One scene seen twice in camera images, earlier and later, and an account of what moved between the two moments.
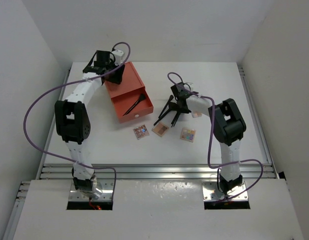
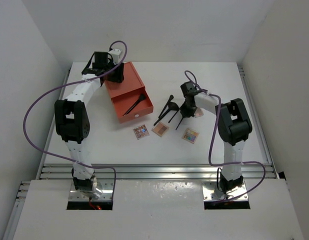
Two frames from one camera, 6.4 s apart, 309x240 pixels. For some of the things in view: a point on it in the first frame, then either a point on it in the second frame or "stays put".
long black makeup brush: (173, 122) to (179, 123)
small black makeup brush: (142, 97) stays put
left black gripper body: (114, 76) stays put
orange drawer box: (124, 95) stays put
